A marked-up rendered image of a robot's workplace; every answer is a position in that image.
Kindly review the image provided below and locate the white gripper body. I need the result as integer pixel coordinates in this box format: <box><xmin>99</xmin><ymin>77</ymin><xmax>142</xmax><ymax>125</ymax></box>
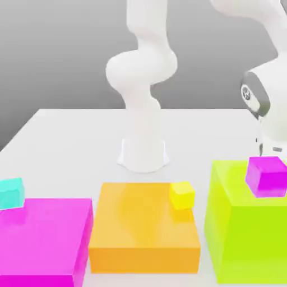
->
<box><xmin>261</xmin><ymin>143</ymin><xmax>287</xmax><ymax>160</ymax></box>

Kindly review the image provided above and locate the small magenta cube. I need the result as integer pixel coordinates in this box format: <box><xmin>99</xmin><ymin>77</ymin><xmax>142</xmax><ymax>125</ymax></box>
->
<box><xmin>244</xmin><ymin>156</ymin><xmax>287</xmax><ymax>199</ymax></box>

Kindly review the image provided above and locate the small yellow cube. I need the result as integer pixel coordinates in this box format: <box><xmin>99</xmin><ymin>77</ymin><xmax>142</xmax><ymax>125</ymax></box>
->
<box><xmin>169</xmin><ymin>180</ymin><xmax>196</xmax><ymax>211</ymax></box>

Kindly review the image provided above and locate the small cyan cube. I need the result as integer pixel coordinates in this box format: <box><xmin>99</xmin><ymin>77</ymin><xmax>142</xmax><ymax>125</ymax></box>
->
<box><xmin>0</xmin><ymin>177</ymin><xmax>26</xmax><ymax>211</ymax></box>

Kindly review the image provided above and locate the large lime green box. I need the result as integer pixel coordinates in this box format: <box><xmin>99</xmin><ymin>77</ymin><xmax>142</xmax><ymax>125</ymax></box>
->
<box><xmin>203</xmin><ymin>159</ymin><xmax>287</xmax><ymax>285</ymax></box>

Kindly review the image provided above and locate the large orange box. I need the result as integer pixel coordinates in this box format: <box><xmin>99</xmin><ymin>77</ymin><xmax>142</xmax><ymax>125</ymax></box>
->
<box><xmin>88</xmin><ymin>182</ymin><xmax>201</xmax><ymax>275</ymax></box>

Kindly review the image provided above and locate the large magenta box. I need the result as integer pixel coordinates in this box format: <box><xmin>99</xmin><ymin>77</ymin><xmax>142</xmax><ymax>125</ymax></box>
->
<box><xmin>0</xmin><ymin>197</ymin><xmax>94</xmax><ymax>287</ymax></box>

